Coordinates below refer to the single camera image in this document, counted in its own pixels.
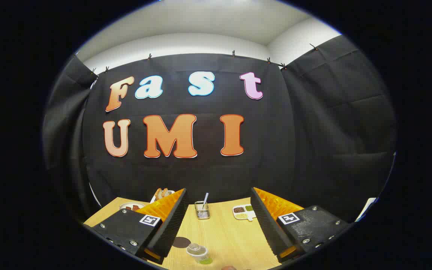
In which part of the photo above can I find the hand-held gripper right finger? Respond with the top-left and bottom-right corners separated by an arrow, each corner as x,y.
250,187 -> 352,264

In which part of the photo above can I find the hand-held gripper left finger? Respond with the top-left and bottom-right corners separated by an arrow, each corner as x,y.
84,188 -> 188,264

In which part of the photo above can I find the dark brown round coaster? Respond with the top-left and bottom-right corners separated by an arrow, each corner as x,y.
172,237 -> 192,249

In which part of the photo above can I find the clear plastic juice bottle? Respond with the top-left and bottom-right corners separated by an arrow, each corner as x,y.
186,243 -> 213,265

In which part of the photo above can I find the white divided dish with beans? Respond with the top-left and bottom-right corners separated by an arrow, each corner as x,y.
232,204 -> 257,222

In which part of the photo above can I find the white rectangular dish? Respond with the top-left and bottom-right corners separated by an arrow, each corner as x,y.
150,188 -> 176,204

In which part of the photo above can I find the wooden table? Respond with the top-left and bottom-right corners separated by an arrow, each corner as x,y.
84,197 -> 282,270

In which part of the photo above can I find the white oval plate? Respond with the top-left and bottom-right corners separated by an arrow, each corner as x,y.
119,202 -> 146,212

